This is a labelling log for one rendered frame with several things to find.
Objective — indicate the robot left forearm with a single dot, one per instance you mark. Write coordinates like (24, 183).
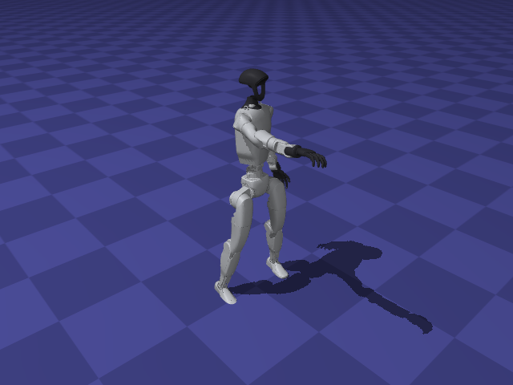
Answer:
(272, 160)

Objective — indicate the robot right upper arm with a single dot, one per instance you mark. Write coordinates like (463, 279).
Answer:
(243, 124)

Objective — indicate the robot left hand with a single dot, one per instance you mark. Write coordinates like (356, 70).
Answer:
(281, 175)

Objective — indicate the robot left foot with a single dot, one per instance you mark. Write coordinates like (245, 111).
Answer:
(277, 268)

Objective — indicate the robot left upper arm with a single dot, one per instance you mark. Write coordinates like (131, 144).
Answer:
(271, 111)

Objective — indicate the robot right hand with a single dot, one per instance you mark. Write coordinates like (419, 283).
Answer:
(297, 151)

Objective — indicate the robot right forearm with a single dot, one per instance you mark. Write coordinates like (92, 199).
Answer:
(271, 143)

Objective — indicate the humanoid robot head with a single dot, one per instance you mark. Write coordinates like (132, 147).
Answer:
(254, 78)

